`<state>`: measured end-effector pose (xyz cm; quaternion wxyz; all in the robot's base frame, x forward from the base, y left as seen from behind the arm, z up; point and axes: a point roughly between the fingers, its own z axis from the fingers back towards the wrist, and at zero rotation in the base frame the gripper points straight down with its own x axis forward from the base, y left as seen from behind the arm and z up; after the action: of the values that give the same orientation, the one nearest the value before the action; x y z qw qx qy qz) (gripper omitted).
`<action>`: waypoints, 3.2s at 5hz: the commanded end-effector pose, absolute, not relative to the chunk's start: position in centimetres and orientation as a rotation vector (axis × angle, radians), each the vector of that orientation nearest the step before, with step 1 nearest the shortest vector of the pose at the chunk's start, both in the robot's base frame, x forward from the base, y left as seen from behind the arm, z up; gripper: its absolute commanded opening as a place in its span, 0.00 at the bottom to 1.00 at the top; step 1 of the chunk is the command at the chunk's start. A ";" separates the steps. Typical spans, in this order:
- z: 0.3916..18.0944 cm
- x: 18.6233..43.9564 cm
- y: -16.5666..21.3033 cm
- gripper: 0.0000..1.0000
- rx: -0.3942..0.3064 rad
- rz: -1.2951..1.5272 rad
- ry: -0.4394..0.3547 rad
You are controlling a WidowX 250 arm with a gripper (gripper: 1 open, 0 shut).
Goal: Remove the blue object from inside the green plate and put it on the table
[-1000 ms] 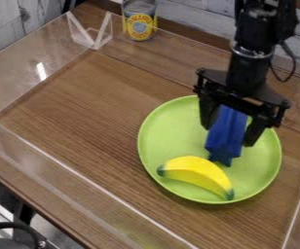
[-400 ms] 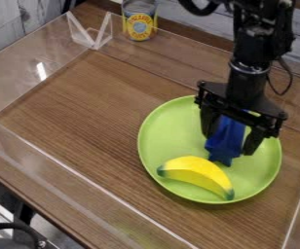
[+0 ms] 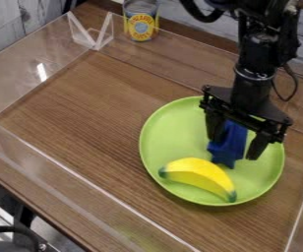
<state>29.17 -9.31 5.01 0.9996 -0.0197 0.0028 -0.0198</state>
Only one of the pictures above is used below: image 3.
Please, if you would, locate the black metal table leg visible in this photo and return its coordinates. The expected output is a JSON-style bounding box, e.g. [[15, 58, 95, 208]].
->
[[14, 204, 37, 245]]

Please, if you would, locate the yellow toy banana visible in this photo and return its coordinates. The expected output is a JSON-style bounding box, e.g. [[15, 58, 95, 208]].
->
[[158, 157, 237, 203]]

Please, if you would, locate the black cable lower left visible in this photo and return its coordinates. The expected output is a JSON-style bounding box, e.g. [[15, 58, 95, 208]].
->
[[0, 224, 41, 252]]

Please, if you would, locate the clear acrylic front wall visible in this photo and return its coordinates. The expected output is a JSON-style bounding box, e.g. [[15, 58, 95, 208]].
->
[[0, 126, 200, 252]]

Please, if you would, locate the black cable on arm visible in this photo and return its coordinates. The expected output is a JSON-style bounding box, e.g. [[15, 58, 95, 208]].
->
[[271, 63, 300, 102]]

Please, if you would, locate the green plate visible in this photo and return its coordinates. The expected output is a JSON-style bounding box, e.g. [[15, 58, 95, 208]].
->
[[138, 96, 285, 207]]

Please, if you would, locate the yellow labelled tin can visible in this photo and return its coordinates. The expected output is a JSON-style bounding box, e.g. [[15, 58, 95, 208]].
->
[[122, 0, 160, 42]]

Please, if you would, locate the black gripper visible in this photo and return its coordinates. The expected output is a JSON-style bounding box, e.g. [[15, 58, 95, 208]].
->
[[198, 65, 292, 160]]

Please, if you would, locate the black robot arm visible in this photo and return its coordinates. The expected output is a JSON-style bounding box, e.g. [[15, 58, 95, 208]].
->
[[180, 0, 300, 160]]

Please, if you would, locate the clear acrylic corner bracket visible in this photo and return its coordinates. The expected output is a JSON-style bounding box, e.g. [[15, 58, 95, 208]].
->
[[67, 12, 114, 51]]

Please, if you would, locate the blue cross-shaped block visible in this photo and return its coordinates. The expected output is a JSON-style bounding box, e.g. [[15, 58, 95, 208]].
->
[[207, 120, 248, 169]]

